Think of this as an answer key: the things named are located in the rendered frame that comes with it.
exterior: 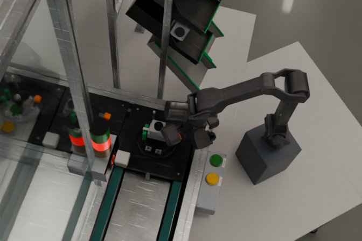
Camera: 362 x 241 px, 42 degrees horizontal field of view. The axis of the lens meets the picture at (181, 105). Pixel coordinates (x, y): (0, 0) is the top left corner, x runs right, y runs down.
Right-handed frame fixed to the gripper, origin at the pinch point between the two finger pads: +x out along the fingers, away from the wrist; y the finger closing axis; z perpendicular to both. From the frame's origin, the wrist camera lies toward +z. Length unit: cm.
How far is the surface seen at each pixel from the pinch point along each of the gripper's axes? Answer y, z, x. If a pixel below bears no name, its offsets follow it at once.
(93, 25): 0, -67, 32
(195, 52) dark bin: 12.8, -21.6, -8.7
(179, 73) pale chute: 9.4, -21.2, 2.8
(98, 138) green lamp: -32.7, -1.0, -24.5
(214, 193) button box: 4.0, 20.0, 12.3
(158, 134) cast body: -7.0, -4.4, 5.1
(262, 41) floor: 125, -63, 101
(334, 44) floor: 167, -40, 93
